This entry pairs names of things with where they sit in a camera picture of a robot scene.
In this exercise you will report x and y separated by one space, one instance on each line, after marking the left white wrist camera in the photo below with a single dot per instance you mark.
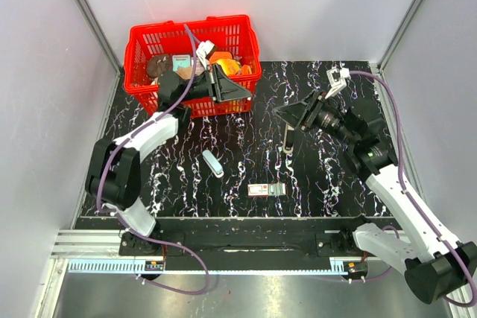
204 51

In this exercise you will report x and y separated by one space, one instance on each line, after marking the orange cylindrical can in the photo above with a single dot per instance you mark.
220 55

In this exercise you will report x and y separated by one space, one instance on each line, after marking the orange snack packet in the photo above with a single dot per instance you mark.
246 70

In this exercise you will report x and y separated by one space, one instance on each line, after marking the small light blue stapler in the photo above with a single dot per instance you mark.
213 163

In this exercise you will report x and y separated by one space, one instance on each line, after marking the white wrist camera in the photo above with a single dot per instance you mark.
204 51
338 77

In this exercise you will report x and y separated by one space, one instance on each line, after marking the red plastic shopping basket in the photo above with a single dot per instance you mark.
233 34

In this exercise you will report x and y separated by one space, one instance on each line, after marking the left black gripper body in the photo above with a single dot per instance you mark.
204 86

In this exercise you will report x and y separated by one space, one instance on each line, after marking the brown round cookie pack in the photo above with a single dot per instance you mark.
157 65

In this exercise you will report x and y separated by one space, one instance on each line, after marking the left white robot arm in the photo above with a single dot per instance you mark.
114 176

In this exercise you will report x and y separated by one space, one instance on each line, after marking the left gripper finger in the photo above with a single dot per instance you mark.
220 77
228 90

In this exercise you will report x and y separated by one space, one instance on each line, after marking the yellow green striped box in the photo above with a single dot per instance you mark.
229 66

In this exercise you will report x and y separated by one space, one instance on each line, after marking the aluminium frame rail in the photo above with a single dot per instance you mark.
109 251

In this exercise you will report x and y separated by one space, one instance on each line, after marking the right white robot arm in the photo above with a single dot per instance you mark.
434 261

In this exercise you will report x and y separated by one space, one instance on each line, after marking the teal white small box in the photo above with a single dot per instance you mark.
181 61

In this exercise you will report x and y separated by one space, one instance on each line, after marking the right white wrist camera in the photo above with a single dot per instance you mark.
338 77

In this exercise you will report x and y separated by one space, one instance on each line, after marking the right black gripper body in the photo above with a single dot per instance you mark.
320 115

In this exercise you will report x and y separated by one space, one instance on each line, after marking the white black stapler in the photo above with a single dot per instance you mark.
288 139

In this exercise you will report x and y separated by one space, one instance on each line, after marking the red white staples box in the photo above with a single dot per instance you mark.
266 190

